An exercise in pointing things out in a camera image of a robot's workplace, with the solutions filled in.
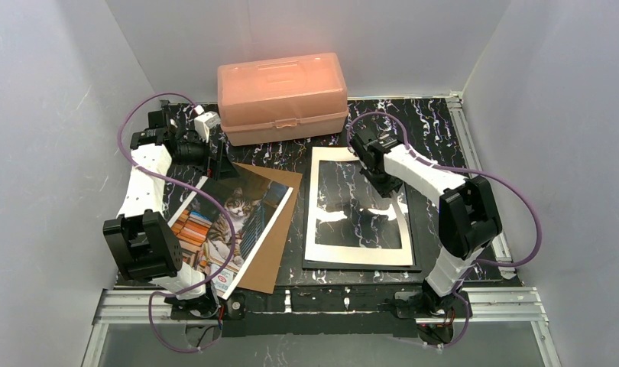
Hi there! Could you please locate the black picture frame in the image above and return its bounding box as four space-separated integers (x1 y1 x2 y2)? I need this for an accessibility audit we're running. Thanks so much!
301 147 424 273

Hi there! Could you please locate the cat photo print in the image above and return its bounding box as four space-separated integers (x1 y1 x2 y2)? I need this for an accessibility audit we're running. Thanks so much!
169 165 293 300

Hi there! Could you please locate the white mat board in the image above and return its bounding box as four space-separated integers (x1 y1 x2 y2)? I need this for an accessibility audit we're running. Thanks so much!
304 146 415 268

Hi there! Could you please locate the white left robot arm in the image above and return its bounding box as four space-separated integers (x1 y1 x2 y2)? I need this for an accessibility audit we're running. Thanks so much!
102 108 238 300

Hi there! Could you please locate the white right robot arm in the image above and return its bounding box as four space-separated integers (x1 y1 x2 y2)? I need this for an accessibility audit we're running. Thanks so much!
349 129 503 299

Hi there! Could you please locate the pink plastic storage box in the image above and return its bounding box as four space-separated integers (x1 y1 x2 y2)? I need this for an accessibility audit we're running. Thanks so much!
217 53 348 146

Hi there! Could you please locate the brown cardboard backing board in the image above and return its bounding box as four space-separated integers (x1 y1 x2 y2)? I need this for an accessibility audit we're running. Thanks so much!
237 163 303 294

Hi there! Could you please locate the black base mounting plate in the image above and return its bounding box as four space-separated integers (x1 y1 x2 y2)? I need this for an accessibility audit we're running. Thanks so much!
167 283 471 342

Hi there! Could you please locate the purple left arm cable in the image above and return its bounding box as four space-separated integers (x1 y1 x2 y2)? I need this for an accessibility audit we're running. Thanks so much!
117 93 238 354

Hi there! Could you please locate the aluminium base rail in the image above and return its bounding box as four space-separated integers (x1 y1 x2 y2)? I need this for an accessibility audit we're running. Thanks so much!
83 284 561 366

